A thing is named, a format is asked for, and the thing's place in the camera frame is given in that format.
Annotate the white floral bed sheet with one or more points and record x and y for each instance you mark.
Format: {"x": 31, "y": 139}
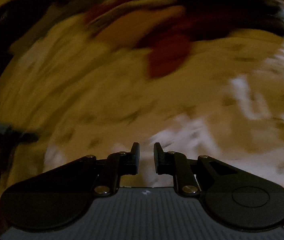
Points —
{"x": 83, "y": 97}

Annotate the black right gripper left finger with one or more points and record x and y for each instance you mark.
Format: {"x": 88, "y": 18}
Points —
{"x": 58, "y": 198}

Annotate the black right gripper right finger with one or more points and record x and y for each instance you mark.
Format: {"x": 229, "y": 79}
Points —
{"x": 230, "y": 196}

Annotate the dark red cloth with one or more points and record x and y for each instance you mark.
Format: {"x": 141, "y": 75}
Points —
{"x": 168, "y": 54}

